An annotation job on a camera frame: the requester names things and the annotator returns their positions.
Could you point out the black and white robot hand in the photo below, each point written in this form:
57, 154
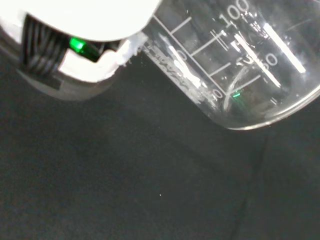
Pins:
75, 22

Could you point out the black bench cloth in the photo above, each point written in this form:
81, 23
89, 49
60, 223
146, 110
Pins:
125, 170

